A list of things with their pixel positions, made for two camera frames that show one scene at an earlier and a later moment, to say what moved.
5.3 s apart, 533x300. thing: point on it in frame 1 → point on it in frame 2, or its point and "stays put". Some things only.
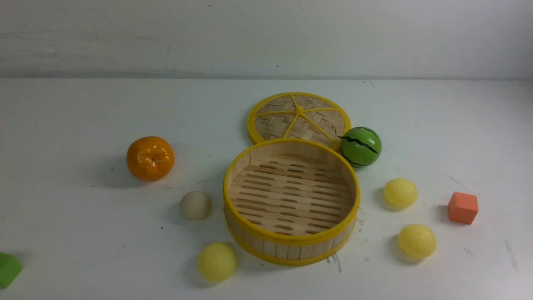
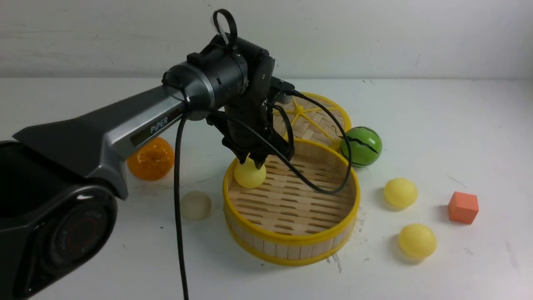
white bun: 195,206 stays put
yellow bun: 400,193 stays put
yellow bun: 417,241 stays put
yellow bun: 217,262 → 248,174
